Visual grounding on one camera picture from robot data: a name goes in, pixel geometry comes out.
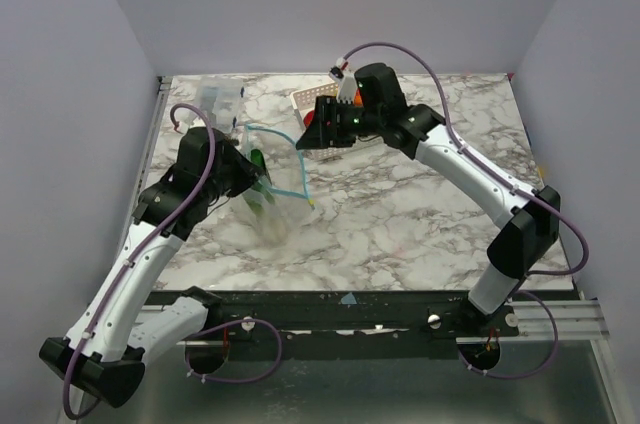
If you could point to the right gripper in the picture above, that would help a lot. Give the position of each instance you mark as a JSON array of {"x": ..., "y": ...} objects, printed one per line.
[{"x": 326, "y": 123}]

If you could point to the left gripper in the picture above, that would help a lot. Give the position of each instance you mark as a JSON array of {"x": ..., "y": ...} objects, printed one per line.
[{"x": 247, "y": 172}]

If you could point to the green toy leek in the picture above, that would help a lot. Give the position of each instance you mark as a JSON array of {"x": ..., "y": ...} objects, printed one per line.
[{"x": 268, "y": 217}]

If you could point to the white perforated plastic basket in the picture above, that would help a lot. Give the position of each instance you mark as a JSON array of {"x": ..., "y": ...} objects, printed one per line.
[{"x": 303, "y": 104}]

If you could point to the clear zip top bag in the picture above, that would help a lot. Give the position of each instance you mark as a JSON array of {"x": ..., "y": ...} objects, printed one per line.
[{"x": 289, "y": 178}]

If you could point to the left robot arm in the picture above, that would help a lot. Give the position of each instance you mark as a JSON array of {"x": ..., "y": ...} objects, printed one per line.
[{"x": 106, "y": 352}]

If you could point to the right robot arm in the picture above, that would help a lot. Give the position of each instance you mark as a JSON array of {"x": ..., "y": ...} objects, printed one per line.
[{"x": 370, "y": 102}]

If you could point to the red toy apple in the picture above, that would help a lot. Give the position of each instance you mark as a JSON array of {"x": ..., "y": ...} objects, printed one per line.
[{"x": 309, "y": 119}]

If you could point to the clear plastic parts box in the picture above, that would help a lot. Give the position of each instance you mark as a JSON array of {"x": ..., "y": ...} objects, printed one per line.
[{"x": 221, "y": 99}]

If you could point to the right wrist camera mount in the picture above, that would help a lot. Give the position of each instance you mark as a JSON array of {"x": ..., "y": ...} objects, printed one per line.
[{"x": 345, "y": 80}]

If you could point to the black metal base rail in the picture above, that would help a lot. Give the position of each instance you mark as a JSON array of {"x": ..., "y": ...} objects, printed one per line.
[{"x": 339, "y": 326}]

